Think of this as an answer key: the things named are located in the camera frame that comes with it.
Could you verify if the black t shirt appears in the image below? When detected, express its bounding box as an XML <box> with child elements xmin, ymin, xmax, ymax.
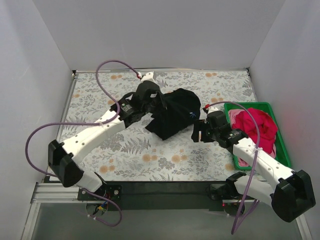
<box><xmin>119</xmin><ymin>88</ymin><xmax>201</xmax><ymax>141</ymax></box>

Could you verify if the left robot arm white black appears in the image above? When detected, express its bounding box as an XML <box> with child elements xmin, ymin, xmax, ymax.
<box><xmin>48</xmin><ymin>78</ymin><xmax>164</xmax><ymax>200</ymax></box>

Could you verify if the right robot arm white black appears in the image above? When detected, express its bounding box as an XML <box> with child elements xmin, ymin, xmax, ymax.
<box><xmin>191</xmin><ymin>107</ymin><xmax>316</xmax><ymax>223</ymax></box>

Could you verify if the pink t shirt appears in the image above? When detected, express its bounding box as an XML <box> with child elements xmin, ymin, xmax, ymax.
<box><xmin>228</xmin><ymin>108</ymin><xmax>277</xmax><ymax>168</ymax></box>

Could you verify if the floral table mat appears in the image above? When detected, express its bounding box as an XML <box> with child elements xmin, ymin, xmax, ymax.
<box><xmin>64</xmin><ymin>69</ymin><xmax>256</xmax><ymax>182</ymax></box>

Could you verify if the green plastic bin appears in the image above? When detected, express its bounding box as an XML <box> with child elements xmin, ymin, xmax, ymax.
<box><xmin>224</xmin><ymin>102</ymin><xmax>292</xmax><ymax>168</ymax></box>

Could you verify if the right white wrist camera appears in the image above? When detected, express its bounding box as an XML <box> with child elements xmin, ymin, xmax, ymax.
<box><xmin>203</xmin><ymin>104</ymin><xmax>219</xmax><ymax>115</ymax></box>

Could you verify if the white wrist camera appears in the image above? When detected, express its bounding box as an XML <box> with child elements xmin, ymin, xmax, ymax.
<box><xmin>203</xmin><ymin>104</ymin><xmax>219</xmax><ymax>115</ymax></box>
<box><xmin>137</xmin><ymin>71</ymin><xmax>155</xmax><ymax>83</ymax></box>

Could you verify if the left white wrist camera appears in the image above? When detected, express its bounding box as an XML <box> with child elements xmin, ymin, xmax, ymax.
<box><xmin>137</xmin><ymin>71</ymin><xmax>155</xmax><ymax>83</ymax></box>

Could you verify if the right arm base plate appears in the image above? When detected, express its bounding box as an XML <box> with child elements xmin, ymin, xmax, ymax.
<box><xmin>205</xmin><ymin>183</ymin><xmax>243</xmax><ymax>202</ymax></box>

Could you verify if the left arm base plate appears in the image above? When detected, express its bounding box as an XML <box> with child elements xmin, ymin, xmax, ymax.
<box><xmin>77</xmin><ymin>184</ymin><xmax>122</xmax><ymax>201</ymax></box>

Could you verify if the aluminium frame rail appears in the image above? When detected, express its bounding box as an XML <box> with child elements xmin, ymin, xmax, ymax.
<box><xmin>31</xmin><ymin>182</ymin><xmax>83</xmax><ymax>203</ymax></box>

